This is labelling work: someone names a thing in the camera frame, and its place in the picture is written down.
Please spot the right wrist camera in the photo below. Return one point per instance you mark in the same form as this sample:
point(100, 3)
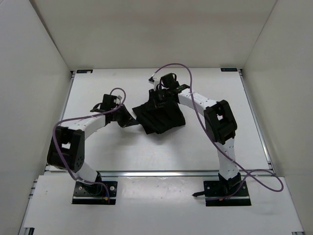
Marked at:
point(154, 80)

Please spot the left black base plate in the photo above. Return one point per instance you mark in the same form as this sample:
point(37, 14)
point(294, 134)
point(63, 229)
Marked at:
point(94, 194)

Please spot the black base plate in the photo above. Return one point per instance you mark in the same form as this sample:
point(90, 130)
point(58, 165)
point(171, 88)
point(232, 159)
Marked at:
point(94, 194)
point(217, 195)

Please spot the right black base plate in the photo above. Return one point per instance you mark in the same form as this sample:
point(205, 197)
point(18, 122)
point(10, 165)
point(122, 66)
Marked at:
point(217, 195)

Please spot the blue label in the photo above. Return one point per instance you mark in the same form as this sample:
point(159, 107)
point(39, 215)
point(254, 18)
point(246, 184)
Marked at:
point(229, 69)
point(84, 71)

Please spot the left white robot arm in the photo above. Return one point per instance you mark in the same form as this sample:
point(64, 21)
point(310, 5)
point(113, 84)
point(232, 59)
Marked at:
point(67, 148)

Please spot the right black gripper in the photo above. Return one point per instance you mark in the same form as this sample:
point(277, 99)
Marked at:
point(153, 95)

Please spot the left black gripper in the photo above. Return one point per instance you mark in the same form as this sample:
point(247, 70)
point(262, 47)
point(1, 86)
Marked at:
point(129, 120)

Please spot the right blue label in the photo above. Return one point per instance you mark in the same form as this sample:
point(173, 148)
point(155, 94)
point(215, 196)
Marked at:
point(229, 69)

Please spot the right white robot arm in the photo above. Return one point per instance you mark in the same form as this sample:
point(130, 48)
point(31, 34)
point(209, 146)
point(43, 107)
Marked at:
point(220, 124)

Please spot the left blue label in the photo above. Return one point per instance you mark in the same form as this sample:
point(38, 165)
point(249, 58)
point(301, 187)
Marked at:
point(84, 71)

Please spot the black skirt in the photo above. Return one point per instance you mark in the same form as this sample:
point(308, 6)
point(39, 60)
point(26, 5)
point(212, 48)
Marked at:
point(159, 119)

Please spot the aluminium rail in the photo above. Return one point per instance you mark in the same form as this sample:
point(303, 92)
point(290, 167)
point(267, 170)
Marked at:
point(167, 173)

